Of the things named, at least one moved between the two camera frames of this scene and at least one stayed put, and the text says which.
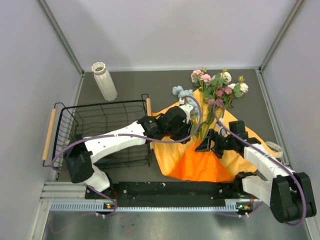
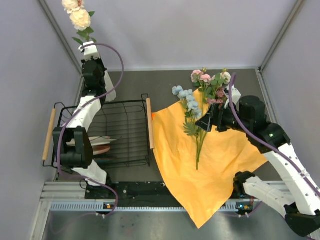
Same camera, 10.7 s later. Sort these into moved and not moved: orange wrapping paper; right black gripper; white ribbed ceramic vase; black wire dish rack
Moved: right black gripper; orange wrapping paper
Not moved: black wire dish rack; white ribbed ceramic vase
